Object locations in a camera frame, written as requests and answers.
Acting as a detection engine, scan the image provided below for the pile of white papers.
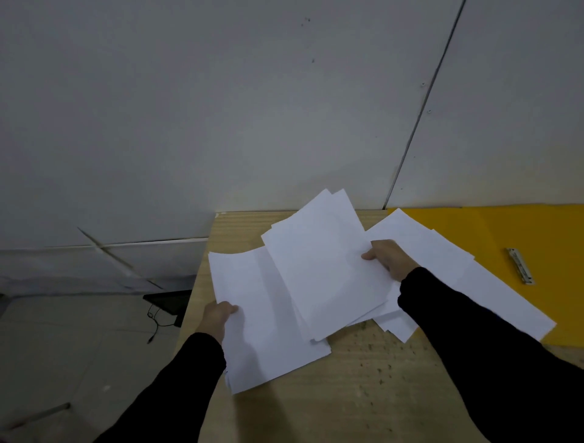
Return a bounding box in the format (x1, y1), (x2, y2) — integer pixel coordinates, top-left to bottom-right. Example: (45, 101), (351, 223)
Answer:
(349, 208), (557, 344)

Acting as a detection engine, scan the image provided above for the person's left hand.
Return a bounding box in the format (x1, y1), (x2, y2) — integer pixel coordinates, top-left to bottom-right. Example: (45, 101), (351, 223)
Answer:
(196, 301), (239, 344)

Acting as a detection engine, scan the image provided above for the gathered white papers stack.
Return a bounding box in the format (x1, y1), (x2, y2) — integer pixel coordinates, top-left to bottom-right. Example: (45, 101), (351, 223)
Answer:
(208, 246), (333, 396)

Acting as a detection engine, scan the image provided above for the person's right forearm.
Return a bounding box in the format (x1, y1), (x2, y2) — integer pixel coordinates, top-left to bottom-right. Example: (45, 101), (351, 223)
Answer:
(397, 267), (584, 443)

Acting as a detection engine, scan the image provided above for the thin black cable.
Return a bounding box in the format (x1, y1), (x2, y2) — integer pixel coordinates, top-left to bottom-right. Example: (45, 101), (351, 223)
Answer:
(147, 304), (176, 344)

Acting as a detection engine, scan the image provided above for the person's left forearm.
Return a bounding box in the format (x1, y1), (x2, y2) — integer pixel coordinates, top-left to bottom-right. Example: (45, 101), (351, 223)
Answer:
(93, 332), (228, 443)

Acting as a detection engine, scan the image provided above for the metal stool leg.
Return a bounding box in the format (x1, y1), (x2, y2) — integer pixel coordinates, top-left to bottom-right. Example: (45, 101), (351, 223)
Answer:
(0, 402), (72, 432)

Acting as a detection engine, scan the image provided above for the white papers bundle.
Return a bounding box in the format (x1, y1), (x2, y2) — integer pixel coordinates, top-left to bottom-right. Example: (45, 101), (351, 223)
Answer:
(260, 188), (398, 342)

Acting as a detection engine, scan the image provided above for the black flat panel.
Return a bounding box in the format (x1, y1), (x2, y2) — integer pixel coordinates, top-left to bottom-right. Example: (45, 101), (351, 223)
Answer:
(142, 290), (192, 329)

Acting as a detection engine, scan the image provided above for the silver metal folder clip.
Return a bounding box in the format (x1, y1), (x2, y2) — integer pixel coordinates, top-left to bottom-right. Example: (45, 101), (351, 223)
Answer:
(506, 248), (535, 286)

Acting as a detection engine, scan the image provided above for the person's right hand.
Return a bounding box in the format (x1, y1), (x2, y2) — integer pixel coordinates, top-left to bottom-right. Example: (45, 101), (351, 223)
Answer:
(361, 239), (420, 282)

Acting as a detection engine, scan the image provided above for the yellow folder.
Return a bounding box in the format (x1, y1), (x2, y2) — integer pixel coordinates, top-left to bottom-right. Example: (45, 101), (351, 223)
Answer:
(388, 204), (584, 349)

